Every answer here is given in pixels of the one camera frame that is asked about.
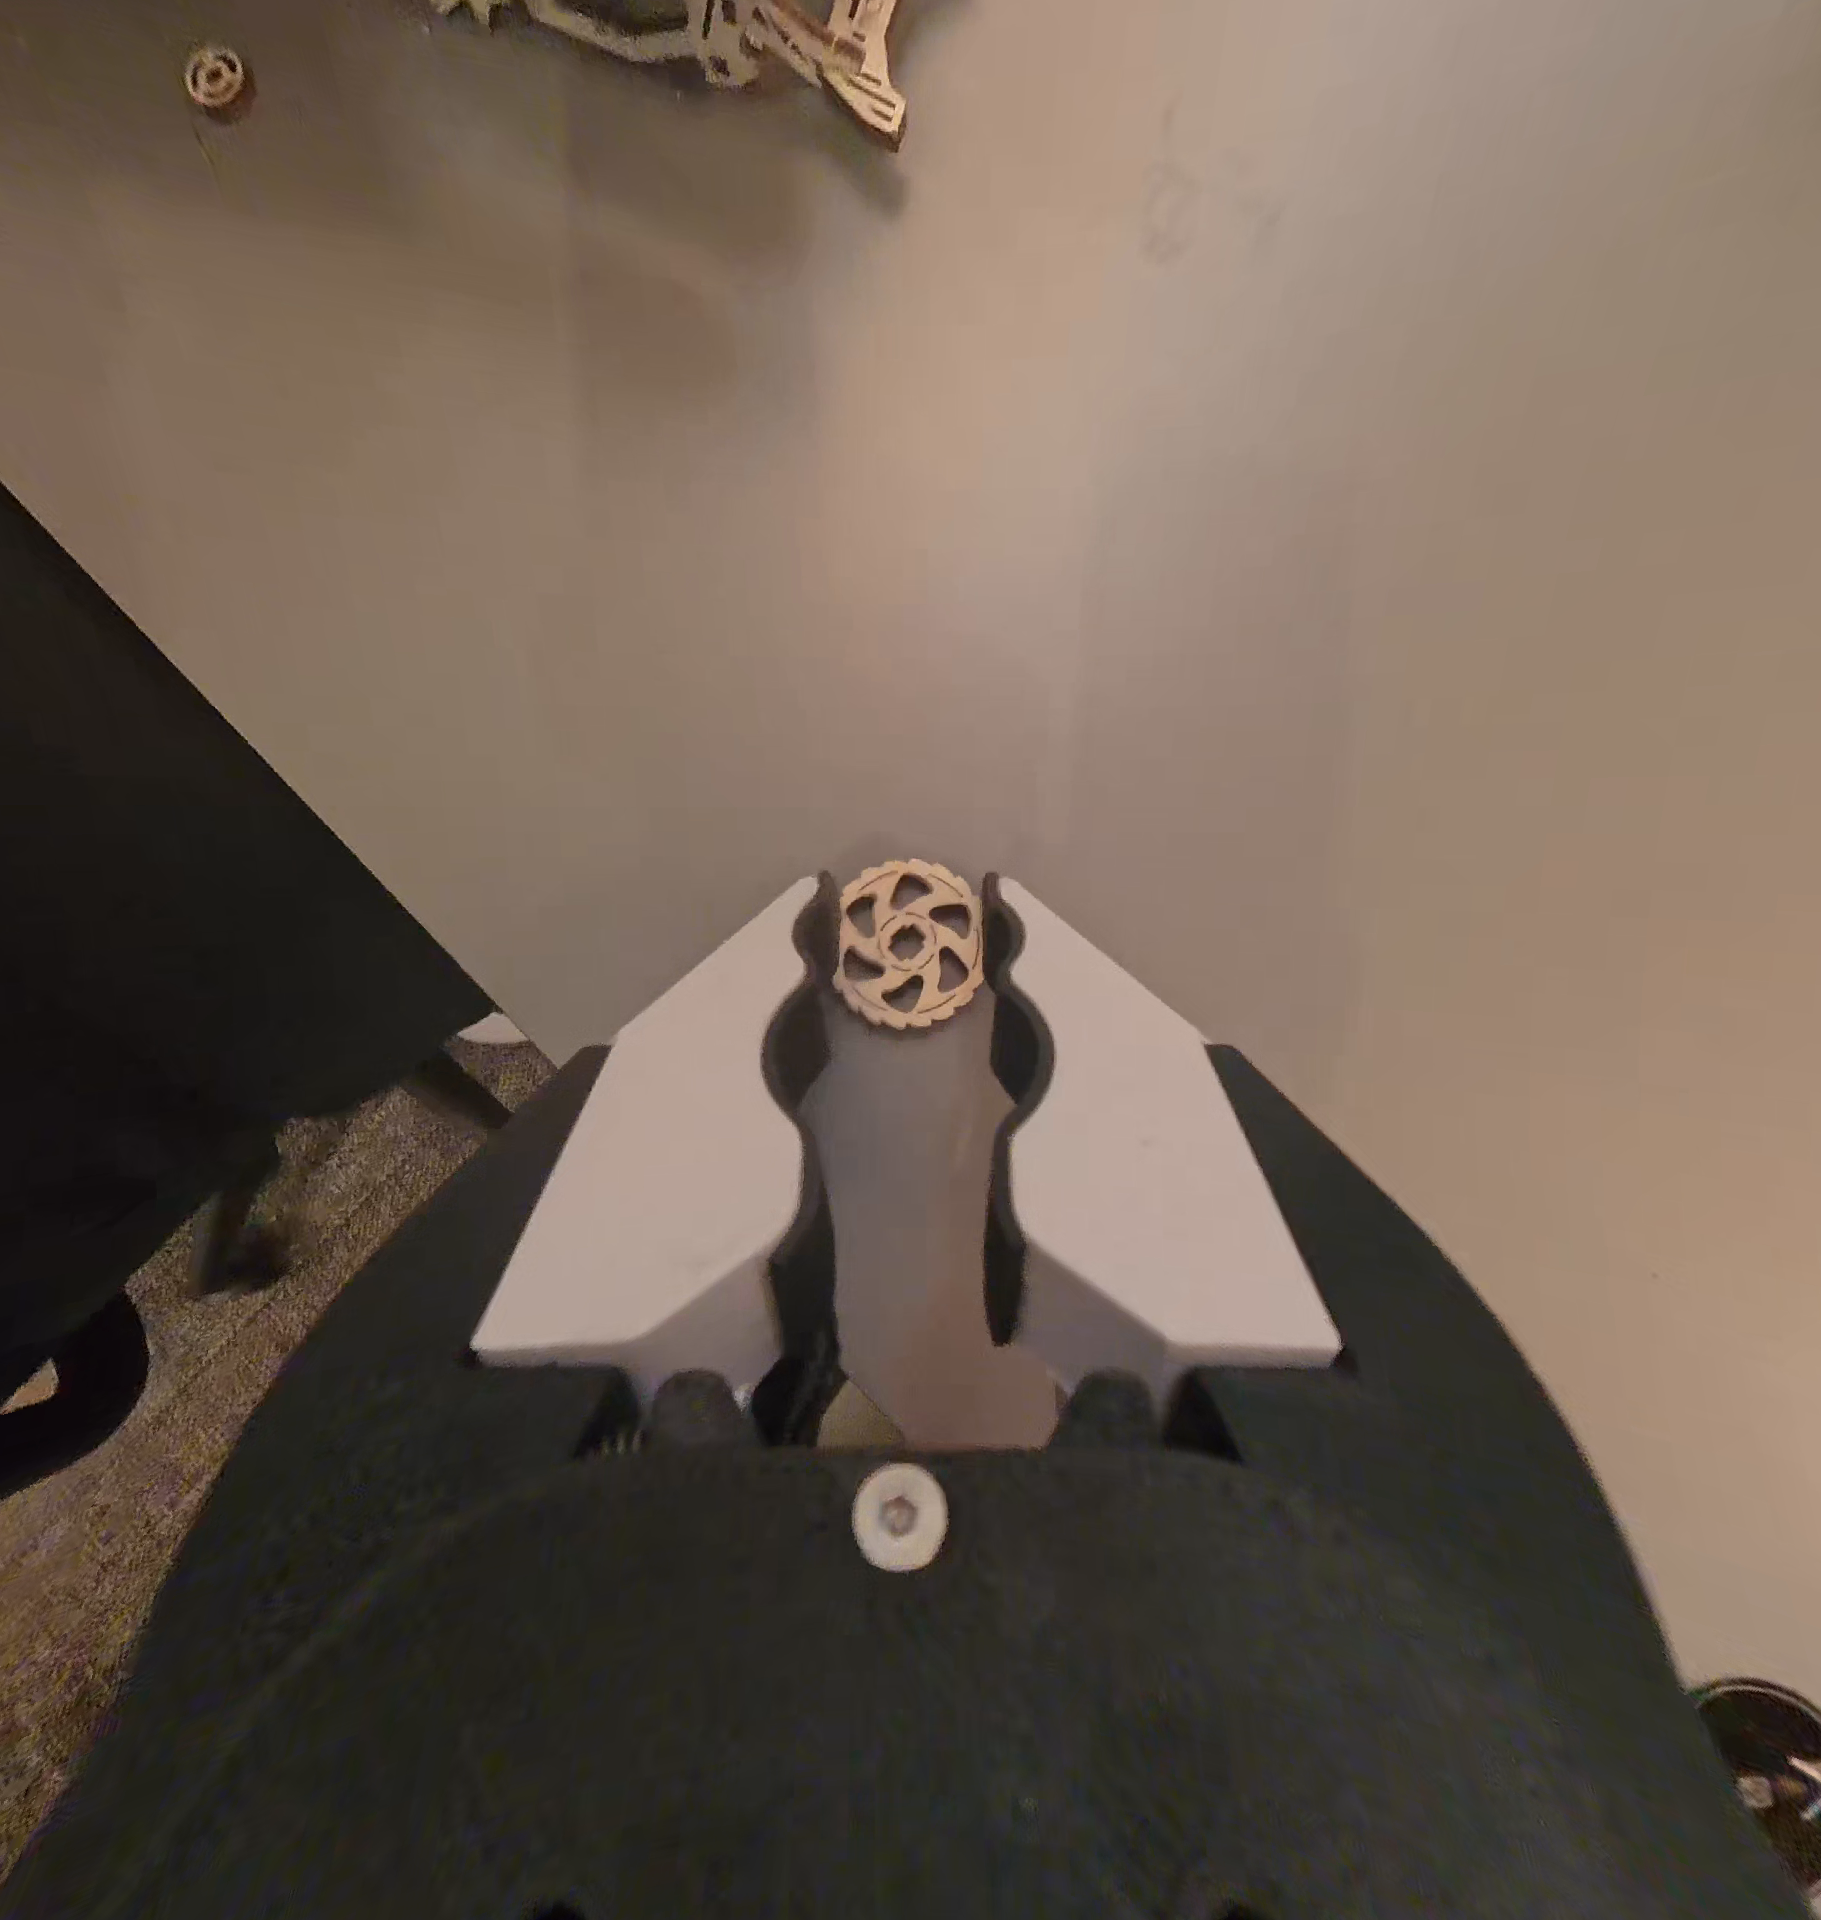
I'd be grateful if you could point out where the wooden wheel disc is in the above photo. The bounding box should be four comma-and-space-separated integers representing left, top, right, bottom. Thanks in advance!
832, 858, 984, 1035

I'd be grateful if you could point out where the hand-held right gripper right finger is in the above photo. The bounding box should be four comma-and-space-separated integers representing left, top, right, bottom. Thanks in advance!
980, 874, 1340, 1444

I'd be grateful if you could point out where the black swivel chair base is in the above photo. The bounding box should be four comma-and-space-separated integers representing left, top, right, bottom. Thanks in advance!
0, 1042, 515, 1520

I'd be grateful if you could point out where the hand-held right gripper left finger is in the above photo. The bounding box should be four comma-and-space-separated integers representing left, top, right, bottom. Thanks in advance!
469, 874, 839, 1444

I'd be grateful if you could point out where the wooden buggy model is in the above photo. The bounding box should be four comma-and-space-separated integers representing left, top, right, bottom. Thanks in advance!
431, 0, 912, 152

